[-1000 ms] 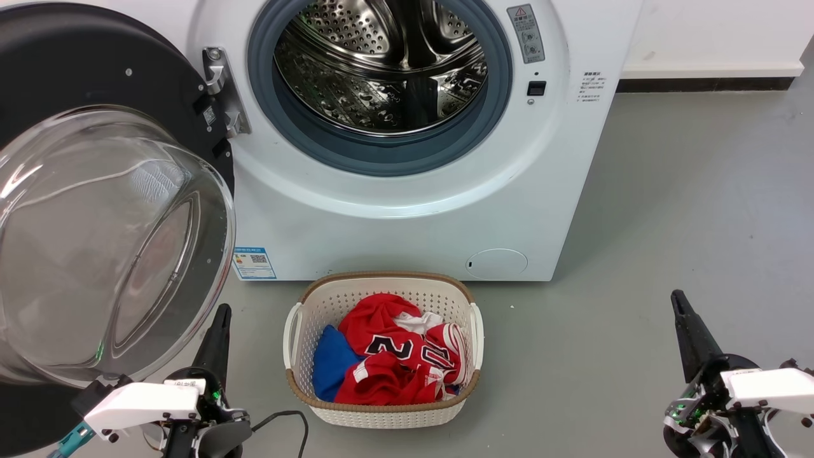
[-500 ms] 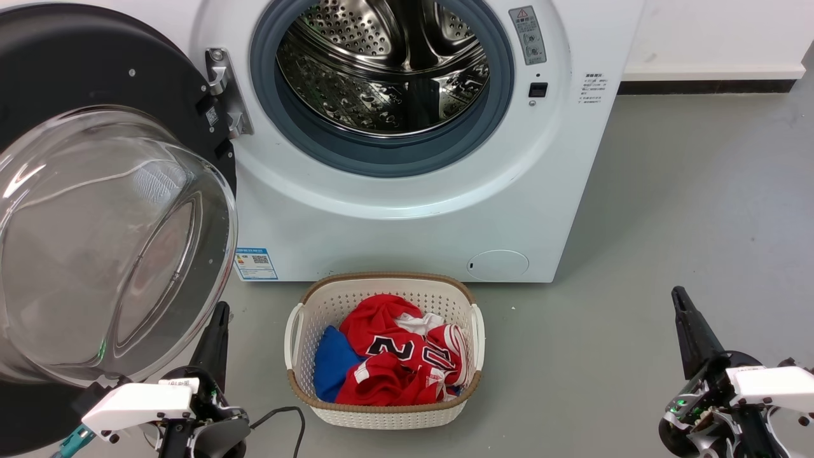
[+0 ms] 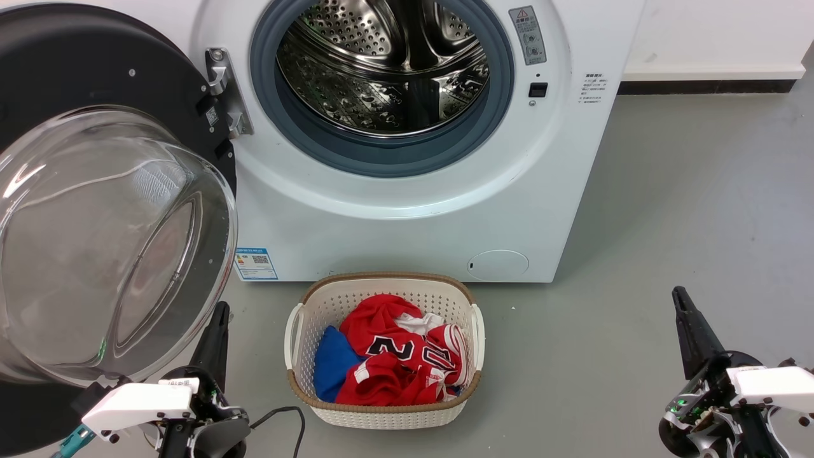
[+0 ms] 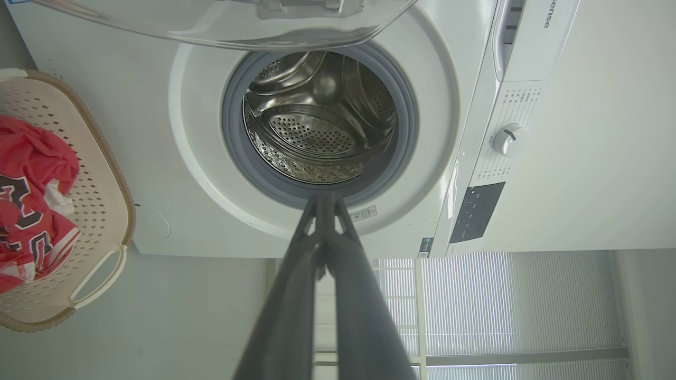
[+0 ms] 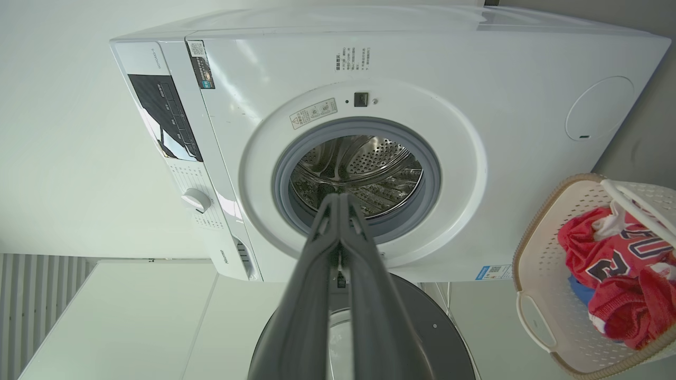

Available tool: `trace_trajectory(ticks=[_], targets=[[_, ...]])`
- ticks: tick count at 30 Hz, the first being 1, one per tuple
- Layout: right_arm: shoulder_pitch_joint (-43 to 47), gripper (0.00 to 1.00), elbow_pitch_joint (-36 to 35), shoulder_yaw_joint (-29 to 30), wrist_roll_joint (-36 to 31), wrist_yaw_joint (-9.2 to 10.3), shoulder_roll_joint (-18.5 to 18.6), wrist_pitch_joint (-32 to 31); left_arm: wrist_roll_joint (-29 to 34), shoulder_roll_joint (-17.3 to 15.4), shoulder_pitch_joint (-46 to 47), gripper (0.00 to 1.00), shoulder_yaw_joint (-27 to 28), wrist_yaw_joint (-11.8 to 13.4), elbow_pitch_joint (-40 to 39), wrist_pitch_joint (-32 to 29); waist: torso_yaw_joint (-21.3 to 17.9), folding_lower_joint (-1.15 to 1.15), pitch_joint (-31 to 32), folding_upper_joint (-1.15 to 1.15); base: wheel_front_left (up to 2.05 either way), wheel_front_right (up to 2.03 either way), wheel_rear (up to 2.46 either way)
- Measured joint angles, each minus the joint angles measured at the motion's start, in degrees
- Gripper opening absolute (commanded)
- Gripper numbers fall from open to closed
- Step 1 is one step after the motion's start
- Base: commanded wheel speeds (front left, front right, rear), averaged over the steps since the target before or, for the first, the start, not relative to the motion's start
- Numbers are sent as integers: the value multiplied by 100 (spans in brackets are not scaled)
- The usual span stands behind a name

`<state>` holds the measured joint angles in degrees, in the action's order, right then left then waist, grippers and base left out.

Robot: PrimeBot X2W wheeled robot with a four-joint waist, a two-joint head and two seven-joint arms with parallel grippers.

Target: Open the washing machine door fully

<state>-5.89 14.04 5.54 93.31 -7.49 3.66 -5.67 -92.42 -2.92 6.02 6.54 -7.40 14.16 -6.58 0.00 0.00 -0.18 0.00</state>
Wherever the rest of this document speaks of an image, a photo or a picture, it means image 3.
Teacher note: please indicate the cream perforated laundry basket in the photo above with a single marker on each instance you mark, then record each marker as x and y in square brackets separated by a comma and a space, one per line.
[381, 416]

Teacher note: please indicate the blue cloth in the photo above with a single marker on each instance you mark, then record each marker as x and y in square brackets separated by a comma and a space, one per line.
[334, 362]

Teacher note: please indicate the blue energy label sticker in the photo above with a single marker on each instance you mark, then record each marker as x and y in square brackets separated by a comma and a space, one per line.
[255, 264]

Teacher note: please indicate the black door latch socket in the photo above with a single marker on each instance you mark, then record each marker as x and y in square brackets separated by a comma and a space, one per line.
[538, 90]

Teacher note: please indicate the round black glass washer door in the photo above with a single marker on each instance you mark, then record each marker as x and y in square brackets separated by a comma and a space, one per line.
[114, 242]

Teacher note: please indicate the printed text label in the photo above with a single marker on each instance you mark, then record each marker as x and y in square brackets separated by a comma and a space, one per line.
[593, 89]

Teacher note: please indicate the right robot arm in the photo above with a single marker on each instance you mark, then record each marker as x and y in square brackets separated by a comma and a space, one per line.
[738, 439]

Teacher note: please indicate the white cloth piece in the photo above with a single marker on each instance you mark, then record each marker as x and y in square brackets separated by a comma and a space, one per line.
[423, 323]

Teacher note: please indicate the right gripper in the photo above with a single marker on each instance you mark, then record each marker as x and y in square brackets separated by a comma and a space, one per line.
[709, 388]

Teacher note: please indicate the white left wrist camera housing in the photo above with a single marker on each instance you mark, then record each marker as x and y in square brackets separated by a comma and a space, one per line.
[137, 404]

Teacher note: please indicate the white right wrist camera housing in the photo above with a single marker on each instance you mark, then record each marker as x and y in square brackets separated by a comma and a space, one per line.
[776, 385]

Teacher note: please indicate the white front-load washing machine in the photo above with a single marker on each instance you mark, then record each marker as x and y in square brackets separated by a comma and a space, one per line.
[381, 242]

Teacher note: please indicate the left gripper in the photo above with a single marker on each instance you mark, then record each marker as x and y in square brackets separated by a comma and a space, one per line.
[213, 404]

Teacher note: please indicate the red basketball jersey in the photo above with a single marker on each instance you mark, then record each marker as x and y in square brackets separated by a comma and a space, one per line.
[375, 318]

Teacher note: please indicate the metal door hinge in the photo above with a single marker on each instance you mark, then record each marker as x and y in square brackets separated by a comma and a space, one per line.
[227, 89]

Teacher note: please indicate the round white filter cover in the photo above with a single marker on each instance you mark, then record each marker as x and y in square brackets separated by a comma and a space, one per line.
[498, 265]

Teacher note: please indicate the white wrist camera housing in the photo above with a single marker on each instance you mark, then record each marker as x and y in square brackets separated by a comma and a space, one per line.
[776, 385]
[137, 404]

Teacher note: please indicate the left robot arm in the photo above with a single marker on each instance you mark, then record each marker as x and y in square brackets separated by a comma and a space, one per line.
[216, 442]

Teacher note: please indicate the stainless steel washer drum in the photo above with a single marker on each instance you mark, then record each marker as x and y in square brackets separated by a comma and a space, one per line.
[381, 70]

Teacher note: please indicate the grey warning sticker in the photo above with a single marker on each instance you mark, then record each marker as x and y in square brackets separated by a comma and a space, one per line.
[528, 35]

